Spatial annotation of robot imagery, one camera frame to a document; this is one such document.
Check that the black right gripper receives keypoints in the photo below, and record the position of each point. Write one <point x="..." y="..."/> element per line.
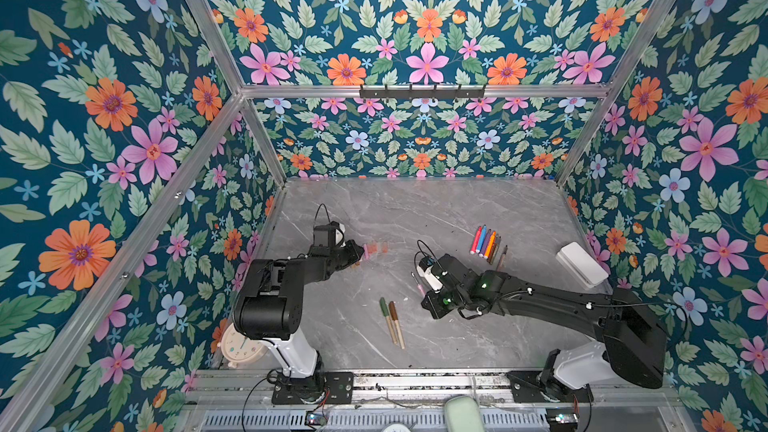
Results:
<point x="429" y="301"/>

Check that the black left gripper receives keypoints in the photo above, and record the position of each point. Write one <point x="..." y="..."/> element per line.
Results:
<point x="353" y="253"/>

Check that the tan cap pink pen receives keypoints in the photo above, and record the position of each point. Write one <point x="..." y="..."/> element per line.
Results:
<point x="418" y="284"/>

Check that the brown cap beige pen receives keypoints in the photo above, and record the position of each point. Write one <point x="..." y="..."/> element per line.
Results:
<point x="397" y="326"/>

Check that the pink highlighter marker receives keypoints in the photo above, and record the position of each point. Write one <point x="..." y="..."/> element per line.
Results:
<point x="476" y="239"/>

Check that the purple marker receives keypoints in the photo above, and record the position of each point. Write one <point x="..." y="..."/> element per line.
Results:
<point x="485" y="244"/>

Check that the orange marker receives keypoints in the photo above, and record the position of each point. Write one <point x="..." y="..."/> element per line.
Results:
<point x="489" y="248"/>

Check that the blue marker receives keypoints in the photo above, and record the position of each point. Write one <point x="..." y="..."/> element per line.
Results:
<point x="481" y="240"/>

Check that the brown pen clear grip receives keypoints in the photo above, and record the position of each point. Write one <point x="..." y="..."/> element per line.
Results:
<point x="493" y="252"/>

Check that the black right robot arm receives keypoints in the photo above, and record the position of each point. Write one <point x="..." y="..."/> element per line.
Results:
<point x="628" y="341"/>

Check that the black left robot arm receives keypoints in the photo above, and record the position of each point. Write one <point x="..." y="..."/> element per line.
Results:
<point x="269" y="308"/>

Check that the green cap beige pen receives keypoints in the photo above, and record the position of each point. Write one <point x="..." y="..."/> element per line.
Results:
<point x="390" y="324"/>

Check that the pale green rounded object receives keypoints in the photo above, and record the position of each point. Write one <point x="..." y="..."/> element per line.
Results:
<point x="463" y="414"/>

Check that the beige round alarm clock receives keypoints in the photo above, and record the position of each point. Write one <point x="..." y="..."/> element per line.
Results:
<point x="238" y="350"/>

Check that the white rectangular box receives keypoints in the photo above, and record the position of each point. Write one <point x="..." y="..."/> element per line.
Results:
<point x="582" y="265"/>

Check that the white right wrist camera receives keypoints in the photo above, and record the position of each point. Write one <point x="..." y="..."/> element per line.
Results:
<point x="424" y="270"/>

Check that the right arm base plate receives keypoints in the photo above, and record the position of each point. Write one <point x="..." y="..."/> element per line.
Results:
<point x="529" y="386"/>

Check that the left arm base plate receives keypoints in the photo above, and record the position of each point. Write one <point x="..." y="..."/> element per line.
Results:
<point x="334" y="388"/>

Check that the black wall hook rail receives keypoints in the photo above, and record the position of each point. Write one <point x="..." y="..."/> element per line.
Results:
<point x="409" y="92"/>

